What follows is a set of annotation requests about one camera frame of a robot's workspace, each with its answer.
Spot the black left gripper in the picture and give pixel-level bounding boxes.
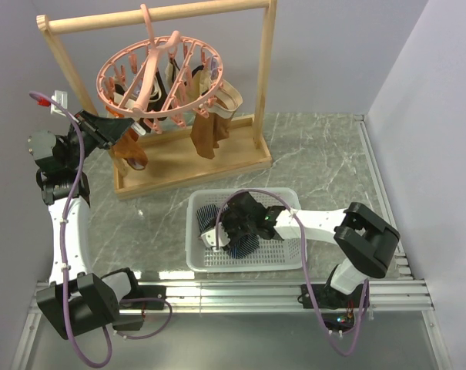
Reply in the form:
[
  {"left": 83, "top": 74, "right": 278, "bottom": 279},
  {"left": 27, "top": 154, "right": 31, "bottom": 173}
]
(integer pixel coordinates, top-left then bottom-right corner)
[{"left": 63, "top": 109, "right": 134, "bottom": 170}]

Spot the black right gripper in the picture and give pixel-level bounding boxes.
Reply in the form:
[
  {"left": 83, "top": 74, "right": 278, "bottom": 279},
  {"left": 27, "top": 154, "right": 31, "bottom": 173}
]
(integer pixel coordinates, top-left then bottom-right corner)
[{"left": 210, "top": 209, "right": 256, "bottom": 254}]

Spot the navy striped underwear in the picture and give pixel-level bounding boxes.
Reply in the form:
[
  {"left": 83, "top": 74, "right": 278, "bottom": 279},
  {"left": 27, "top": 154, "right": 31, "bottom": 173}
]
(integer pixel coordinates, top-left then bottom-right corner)
[{"left": 196, "top": 204, "right": 260, "bottom": 259}]

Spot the white clothes clip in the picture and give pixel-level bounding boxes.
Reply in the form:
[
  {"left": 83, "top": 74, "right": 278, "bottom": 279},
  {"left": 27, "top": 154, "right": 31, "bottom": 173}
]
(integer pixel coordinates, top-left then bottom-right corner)
[{"left": 131, "top": 122, "right": 146, "bottom": 136}]

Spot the pink round clip hanger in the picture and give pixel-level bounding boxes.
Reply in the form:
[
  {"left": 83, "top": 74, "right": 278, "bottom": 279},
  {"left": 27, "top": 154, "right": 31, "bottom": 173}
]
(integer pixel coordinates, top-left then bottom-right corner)
[{"left": 96, "top": 4, "right": 224, "bottom": 133}]

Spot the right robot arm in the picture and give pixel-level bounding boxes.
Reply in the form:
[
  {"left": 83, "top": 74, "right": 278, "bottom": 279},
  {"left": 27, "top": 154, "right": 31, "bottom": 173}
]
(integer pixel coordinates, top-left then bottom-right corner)
[{"left": 201, "top": 190, "right": 401, "bottom": 309}]

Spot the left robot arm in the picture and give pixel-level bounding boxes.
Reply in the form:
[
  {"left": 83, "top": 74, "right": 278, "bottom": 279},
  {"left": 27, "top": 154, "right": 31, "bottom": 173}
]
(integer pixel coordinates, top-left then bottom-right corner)
[{"left": 27, "top": 110, "right": 166, "bottom": 339}]

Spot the brown hanging underwear left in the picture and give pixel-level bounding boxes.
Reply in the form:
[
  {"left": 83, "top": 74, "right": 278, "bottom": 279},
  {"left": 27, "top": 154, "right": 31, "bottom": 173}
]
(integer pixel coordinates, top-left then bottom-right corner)
[{"left": 112, "top": 118, "right": 148, "bottom": 170}]

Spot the brown hanging underwear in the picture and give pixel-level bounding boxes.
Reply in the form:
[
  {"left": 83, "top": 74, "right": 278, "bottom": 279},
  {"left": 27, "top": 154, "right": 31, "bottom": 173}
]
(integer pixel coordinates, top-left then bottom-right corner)
[
  {"left": 190, "top": 113, "right": 231, "bottom": 160},
  {"left": 112, "top": 118, "right": 148, "bottom": 170}
]

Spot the brown hanging underwear right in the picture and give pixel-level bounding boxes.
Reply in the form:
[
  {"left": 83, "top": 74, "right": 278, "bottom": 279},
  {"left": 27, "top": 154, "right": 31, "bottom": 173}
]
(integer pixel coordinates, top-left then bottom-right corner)
[{"left": 190, "top": 113, "right": 231, "bottom": 160}]

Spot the cream hanging underwear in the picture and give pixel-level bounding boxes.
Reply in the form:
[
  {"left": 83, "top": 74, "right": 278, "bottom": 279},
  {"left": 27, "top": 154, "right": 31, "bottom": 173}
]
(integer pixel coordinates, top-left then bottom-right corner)
[{"left": 165, "top": 58, "right": 243, "bottom": 119}]

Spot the white plastic basket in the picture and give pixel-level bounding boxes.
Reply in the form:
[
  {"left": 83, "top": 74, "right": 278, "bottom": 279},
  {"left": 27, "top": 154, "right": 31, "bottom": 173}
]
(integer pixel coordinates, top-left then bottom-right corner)
[{"left": 185, "top": 188, "right": 301, "bottom": 273}]

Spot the wooden clothes rack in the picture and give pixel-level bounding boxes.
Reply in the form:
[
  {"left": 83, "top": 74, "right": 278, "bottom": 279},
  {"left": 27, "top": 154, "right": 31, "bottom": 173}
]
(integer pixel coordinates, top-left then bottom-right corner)
[{"left": 36, "top": 1, "right": 277, "bottom": 200}]

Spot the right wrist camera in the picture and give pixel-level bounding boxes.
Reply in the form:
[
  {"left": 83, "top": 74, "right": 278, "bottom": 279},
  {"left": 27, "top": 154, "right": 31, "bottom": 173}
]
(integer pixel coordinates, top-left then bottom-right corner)
[{"left": 200, "top": 224, "right": 230, "bottom": 252}]

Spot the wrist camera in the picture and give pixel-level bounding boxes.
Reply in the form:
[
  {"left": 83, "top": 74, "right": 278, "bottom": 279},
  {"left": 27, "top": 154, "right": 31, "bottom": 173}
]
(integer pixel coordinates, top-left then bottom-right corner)
[
  {"left": 200, "top": 224, "right": 230, "bottom": 252},
  {"left": 32, "top": 90, "right": 68, "bottom": 116}
]

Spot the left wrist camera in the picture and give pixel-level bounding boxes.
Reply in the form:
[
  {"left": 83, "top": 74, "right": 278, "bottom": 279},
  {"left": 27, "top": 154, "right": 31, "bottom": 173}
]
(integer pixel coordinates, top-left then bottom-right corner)
[{"left": 32, "top": 90, "right": 68, "bottom": 116}]

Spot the aluminium rail frame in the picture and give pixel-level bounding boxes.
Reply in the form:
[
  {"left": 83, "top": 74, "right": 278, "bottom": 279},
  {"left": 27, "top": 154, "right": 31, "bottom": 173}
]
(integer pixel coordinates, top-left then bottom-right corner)
[{"left": 10, "top": 114, "right": 446, "bottom": 369}]

